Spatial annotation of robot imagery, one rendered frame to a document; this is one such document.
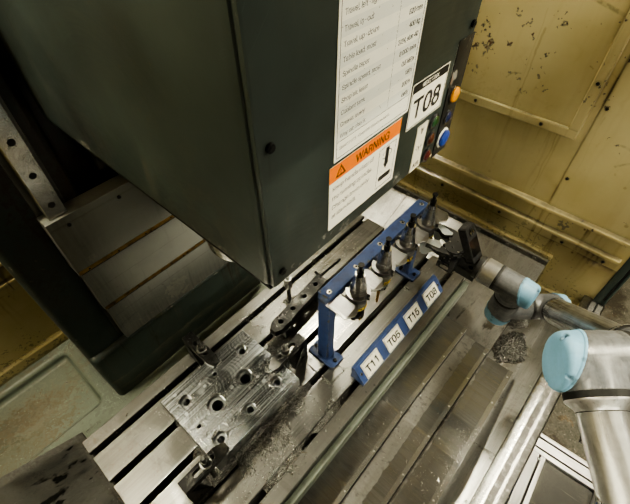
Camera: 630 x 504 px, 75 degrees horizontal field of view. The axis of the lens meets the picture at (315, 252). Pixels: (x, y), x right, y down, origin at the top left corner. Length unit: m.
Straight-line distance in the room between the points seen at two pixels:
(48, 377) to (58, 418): 0.18
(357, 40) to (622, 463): 0.79
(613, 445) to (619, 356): 0.15
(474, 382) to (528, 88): 0.96
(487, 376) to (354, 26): 1.34
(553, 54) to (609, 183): 0.42
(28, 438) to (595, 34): 2.12
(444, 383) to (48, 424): 1.38
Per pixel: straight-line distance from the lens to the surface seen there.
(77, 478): 1.61
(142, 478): 1.27
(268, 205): 0.44
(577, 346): 0.92
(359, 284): 0.99
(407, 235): 1.12
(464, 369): 1.56
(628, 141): 1.49
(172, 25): 0.41
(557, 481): 2.12
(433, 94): 0.67
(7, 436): 1.88
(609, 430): 0.93
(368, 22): 0.47
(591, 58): 1.42
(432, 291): 1.43
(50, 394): 1.88
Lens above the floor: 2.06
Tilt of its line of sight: 49 degrees down
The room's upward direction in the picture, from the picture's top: 1 degrees counter-clockwise
